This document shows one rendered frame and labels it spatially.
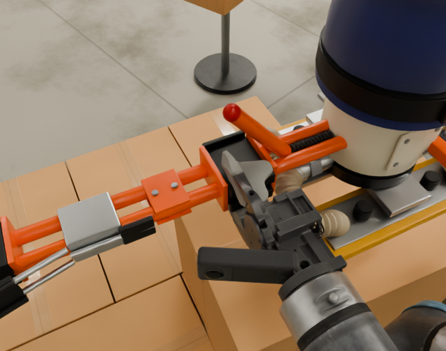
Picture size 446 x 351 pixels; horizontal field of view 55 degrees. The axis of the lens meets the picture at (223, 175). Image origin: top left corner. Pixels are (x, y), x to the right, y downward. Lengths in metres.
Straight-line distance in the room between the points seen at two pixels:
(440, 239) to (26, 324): 1.07
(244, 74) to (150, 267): 1.70
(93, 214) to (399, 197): 0.47
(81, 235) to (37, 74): 2.51
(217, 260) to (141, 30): 2.83
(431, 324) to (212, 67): 2.37
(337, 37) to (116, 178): 1.11
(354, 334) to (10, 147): 2.32
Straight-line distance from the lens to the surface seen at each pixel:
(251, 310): 0.83
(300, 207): 0.55
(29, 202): 1.58
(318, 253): 0.53
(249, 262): 0.51
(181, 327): 1.25
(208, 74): 2.75
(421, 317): 0.64
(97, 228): 0.56
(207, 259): 0.51
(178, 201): 0.57
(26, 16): 3.66
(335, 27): 0.58
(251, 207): 0.52
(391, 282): 0.91
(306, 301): 0.48
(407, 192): 0.75
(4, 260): 0.57
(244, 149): 0.62
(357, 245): 0.70
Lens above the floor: 1.72
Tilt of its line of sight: 51 degrees down
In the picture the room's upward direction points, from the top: straight up
